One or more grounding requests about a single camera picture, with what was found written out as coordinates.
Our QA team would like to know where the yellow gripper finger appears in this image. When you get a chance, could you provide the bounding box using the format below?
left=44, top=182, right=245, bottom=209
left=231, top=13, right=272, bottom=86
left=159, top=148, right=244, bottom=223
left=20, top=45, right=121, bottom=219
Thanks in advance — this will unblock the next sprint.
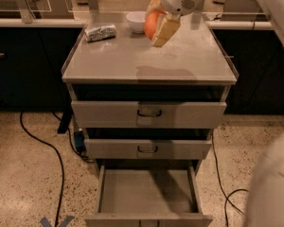
left=151, top=14, right=181, bottom=47
left=146, top=0, right=163, bottom=16

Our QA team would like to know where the orange fruit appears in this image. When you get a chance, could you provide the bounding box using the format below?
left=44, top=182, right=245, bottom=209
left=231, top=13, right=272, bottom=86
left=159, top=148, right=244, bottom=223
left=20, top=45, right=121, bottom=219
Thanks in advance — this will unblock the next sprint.
left=144, top=10, right=165, bottom=41

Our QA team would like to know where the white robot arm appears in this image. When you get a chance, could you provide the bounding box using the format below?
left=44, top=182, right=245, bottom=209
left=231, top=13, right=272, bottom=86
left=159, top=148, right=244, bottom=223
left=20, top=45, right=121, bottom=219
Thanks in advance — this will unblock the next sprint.
left=242, top=0, right=284, bottom=227

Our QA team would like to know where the grey metal drawer cabinet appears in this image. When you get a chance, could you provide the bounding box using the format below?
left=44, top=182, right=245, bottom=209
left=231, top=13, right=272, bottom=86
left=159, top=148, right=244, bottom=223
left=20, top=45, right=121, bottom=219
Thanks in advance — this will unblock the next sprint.
left=61, top=10, right=240, bottom=227

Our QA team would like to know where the top grey drawer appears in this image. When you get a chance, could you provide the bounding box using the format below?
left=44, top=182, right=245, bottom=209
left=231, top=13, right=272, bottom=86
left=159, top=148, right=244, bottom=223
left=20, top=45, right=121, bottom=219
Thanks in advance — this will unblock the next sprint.
left=71, top=101, right=226, bottom=129

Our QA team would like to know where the grey drawer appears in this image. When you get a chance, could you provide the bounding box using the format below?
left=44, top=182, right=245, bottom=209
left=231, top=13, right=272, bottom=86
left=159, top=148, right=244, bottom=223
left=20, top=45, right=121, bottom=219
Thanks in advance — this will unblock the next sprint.
left=71, top=101, right=226, bottom=129
left=84, top=139, right=211, bottom=160
left=85, top=166, right=213, bottom=227

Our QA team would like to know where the middle grey drawer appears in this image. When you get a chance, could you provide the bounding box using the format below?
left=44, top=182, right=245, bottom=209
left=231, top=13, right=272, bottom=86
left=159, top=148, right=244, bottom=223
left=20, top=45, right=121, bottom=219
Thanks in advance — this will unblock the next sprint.
left=84, top=139, right=211, bottom=160

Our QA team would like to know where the bottom grey drawer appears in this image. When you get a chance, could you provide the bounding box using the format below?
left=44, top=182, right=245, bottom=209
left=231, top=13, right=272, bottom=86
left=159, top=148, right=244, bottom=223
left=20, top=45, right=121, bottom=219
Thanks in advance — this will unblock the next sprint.
left=85, top=166, right=213, bottom=227

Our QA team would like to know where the white ceramic bowl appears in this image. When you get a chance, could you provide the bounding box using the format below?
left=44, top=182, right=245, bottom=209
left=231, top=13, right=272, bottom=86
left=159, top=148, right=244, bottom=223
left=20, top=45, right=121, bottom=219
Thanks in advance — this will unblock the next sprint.
left=126, top=11, right=146, bottom=33

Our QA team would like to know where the silver foil snack packet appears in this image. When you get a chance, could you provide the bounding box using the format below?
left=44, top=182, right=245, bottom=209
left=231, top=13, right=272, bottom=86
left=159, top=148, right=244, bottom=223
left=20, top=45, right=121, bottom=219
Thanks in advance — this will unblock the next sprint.
left=84, top=25, right=116, bottom=43

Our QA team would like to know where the black counter cabinet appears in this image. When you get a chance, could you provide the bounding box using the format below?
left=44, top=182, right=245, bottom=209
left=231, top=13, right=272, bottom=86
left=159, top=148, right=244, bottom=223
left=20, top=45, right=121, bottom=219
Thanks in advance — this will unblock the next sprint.
left=0, top=26, right=83, bottom=112

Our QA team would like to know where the blue power adapter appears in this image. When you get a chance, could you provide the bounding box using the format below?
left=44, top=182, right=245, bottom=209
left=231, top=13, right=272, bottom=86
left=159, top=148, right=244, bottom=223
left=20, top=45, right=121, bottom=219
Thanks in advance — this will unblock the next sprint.
left=74, top=130, right=84, bottom=148

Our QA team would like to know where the blue tape floor marker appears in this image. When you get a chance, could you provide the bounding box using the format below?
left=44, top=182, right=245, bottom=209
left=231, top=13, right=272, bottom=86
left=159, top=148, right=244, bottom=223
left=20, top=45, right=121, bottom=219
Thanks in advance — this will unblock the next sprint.
left=40, top=216, right=75, bottom=227

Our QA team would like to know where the right grey metal post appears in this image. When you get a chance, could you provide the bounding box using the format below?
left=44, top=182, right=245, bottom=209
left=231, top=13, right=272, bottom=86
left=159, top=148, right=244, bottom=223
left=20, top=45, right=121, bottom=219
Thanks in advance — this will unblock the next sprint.
left=194, top=0, right=205, bottom=12

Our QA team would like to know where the left grey metal post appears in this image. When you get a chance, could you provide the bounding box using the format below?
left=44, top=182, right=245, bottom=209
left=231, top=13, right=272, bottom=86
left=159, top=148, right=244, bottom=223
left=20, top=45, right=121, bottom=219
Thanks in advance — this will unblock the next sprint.
left=15, top=0, right=34, bottom=24

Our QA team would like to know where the black cable left floor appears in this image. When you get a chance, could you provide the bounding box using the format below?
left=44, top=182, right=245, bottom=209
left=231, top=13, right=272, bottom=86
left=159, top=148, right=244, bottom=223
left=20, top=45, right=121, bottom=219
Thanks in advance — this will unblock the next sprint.
left=19, top=111, right=65, bottom=227

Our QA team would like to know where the black cable floor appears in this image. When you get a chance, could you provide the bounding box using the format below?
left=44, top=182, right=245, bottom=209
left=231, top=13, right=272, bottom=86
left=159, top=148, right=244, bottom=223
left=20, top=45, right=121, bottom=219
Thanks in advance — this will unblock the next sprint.
left=210, top=132, right=250, bottom=227
left=19, top=111, right=65, bottom=227

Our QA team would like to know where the black cable right floor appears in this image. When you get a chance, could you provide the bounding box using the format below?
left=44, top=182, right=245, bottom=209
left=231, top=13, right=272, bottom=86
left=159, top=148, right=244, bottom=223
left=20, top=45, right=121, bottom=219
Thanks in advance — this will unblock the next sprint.
left=210, top=132, right=250, bottom=227

